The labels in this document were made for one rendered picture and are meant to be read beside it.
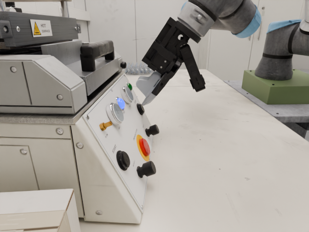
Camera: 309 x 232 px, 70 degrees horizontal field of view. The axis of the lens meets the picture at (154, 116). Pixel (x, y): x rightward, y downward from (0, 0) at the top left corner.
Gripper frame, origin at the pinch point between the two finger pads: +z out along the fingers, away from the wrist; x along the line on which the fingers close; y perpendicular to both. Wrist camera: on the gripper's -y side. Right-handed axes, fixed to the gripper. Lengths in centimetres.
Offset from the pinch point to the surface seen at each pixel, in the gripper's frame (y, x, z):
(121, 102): 5.8, 13.0, -1.1
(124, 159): 0.7, 25.1, 1.7
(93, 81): 11.4, 20.4, -4.6
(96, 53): 13.6, 17.2, -7.9
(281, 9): -84, -213, -100
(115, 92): 7.9, 10.5, -1.4
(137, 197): -4.7, 25.9, 6.0
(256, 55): -95, -211, -50
